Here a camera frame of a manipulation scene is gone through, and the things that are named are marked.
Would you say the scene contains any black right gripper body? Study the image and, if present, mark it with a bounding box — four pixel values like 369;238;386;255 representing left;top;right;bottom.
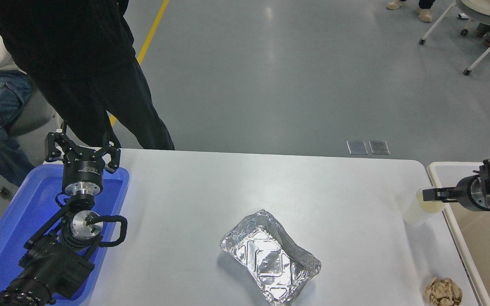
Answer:
453;175;480;212

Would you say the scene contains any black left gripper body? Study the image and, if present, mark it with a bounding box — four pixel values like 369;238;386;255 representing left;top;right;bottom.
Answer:
62;147;107;187

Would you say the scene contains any white paper cup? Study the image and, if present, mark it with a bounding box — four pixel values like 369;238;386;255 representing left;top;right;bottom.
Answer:
402;187;446;227

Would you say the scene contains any grey office chair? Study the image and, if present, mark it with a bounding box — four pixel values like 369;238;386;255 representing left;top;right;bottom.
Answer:
7;85;65;137

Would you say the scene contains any large pale bin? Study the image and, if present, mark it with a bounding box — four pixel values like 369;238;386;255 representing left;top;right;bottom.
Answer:
427;161;490;306

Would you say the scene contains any blue plastic tray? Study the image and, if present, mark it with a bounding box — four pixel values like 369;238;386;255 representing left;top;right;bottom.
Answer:
0;164;130;303

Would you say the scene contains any grey floor plate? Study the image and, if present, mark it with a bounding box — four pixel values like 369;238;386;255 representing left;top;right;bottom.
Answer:
347;140;368;155
369;140;390;155

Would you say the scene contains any standing person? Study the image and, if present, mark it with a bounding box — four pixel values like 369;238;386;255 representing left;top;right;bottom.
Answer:
0;0;175;150
387;0;434;23

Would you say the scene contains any crumpled tan paper ball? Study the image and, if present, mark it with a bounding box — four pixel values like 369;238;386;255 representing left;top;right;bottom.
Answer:
424;277;463;306

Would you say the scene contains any white wheeled chair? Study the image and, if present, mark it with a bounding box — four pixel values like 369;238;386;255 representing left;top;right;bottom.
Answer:
419;0;490;76

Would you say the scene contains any crumpled foil tray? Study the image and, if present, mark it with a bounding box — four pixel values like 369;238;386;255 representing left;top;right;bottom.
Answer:
220;209;322;306

